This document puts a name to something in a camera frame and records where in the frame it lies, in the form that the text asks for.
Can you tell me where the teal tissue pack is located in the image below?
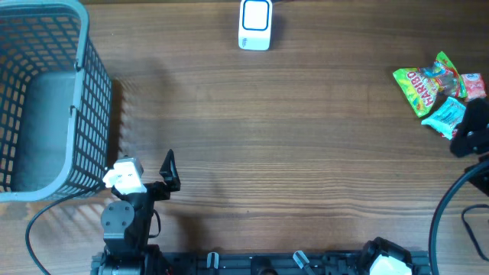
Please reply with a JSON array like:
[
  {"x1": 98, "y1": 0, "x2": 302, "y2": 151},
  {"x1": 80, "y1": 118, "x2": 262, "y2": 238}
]
[{"x1": 421, "y1": 97, "x2": 466, "y2": 135}]

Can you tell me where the red small candy packet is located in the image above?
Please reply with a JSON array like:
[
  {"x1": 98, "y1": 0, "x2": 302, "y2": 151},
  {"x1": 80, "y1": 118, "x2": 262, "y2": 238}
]
[{"x1": 461, "y1": 73, "x2": 487, "y2": 102}]

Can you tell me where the Haribo gummy bag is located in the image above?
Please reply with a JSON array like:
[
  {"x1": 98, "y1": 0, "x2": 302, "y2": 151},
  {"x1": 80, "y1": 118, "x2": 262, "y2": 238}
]
[{"x1": 393, "y1": 51, "x2": 468, "y2": 118}]

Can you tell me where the red Nescafe stick sachet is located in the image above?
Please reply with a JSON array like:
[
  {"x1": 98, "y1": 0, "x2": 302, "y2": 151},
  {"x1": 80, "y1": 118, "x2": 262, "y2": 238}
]
[{"x1": 440, "y1": 129, "x2": 458, "y2": 140}]

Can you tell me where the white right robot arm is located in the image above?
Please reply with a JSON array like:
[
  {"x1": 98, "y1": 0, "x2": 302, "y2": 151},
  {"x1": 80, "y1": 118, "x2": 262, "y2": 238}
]
[{"x1": 357, "y1": 99, "x2": 488, "y2": 274}]

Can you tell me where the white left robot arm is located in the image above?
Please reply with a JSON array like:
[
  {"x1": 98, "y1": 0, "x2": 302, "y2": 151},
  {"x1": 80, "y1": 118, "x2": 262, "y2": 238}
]
[{"x1": 90, "y1": 150, "x2": 181, "y2": 275}]

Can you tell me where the white barcode scanner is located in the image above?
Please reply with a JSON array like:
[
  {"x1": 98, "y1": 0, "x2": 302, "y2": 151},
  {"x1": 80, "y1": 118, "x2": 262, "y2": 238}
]
[{"x1": 238, "y1": 0, "x2": 273, "y2": 51}]

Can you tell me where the grey plastic shopping basket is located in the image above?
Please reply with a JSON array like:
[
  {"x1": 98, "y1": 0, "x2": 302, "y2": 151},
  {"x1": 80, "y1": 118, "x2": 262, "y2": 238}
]
[{"x1": 1, "y1": 0, "x2": 112, "y2": 202}]

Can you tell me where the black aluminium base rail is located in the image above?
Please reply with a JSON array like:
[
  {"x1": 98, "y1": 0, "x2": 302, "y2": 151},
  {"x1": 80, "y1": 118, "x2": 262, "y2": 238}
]
[{"x1": 90, "y1": 250, "x2": 432, "y2": 275}]

